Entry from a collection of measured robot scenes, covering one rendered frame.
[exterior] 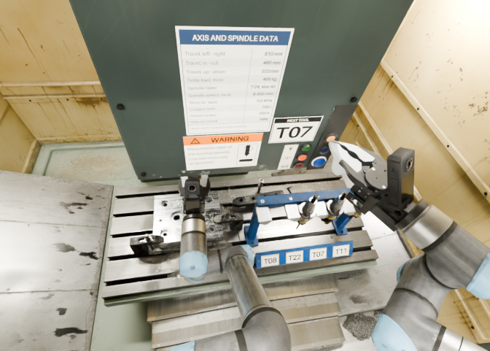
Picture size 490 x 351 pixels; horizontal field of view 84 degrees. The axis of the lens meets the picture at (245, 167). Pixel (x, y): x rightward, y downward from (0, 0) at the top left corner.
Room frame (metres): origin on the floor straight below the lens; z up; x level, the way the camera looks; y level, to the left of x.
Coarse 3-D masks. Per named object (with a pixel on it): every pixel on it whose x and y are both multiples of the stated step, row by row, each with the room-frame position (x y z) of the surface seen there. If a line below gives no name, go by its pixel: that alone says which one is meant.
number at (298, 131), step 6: (294, 126) 0.40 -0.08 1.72; (300, 126) 0.40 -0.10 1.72; (306, 126) 0.41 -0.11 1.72; (312, 126) 0.41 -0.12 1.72; (294, 132) 0.40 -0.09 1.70; (300, 132) 0.40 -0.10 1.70; (306, 132) 0.41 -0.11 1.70; (312, 132) 0.41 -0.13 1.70; (288, 138) 0.40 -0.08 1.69; (294, 138) 0.40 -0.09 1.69; (300, 138) 0.40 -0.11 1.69; (306, 138) 0.41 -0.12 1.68
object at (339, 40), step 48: (96, 0) 0.32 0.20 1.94; (144, 0) 0.33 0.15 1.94; (192, 0) 0.35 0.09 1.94; (240, 0) 0.36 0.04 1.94; (288, 0) 0.38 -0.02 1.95; (336, 0) 0.40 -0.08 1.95; (384, 0) 0.42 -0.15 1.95; (96, 48) 0.31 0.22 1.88; (144, 48) 0.33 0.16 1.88; (336, 48) 0.41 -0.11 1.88; (384, 48) 0.43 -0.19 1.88; (144, 96) 0.32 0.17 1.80; (288, 96) 0.39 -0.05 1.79; (336, 96) 0.42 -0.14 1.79; (144, 144) 0.32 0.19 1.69; (288, 144) 0.40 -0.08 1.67
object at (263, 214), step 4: (256, 208) 0.49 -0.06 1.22; (260, 208) 0.49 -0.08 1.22; (264, 208) 0.49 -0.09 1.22; (268, 208) 0.50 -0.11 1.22; (256, 212) 0.47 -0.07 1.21; (260, 212) 0.47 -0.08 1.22; (264, 212) 0.48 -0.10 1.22; (268, 212) 0.48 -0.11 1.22; (260, 216) 0.46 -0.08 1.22; (264, 216) 0.46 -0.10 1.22; (268, 216) 0.46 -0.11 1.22; (260, 220) 0.44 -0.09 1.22; (264, 220) 0.44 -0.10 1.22; (268, 220) 0.45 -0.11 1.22; (272, 220) 0.45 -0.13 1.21; (264, 224) 0.43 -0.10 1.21
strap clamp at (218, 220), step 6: (222, 216) 0.54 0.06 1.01; (228, 216) 0.53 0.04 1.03; (234, 216) 0.55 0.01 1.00; (240, 216) 0.55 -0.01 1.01; (216, 222) 0.51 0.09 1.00; (222, 222) 0.51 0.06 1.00; (228, 222) 0.52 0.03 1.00; (234, 222) 0.55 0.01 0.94; (240, 222) 0.54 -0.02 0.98; (234, 228) 0.53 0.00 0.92; (240, 228) 0.54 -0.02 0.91
